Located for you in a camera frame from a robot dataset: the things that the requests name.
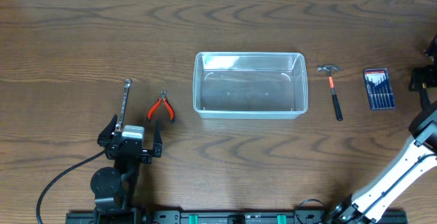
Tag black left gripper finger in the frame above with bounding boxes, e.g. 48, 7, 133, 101
97, 115, 117, 147
153, 120, 163, 150

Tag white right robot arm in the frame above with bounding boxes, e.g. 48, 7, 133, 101
322, 38, 436, 224

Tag red handled cutting pliers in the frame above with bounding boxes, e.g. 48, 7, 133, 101
146, 89, 175, 124

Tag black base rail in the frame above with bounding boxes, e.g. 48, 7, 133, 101
65, 210, 408, 224

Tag claw hammer orange black handle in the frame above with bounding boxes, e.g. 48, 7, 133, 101
317, 64, 343, 121

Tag blue precision screwdriver set case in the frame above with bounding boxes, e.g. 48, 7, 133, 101
363, 68, 395, 111

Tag silver combination wrench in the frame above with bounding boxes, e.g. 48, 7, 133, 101
115, 79, 132, 132

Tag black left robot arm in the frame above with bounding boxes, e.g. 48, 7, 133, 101
90, 115, 163, 223

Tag clear plastic storage container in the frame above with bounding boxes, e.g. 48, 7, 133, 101
193, 52, 309, 120

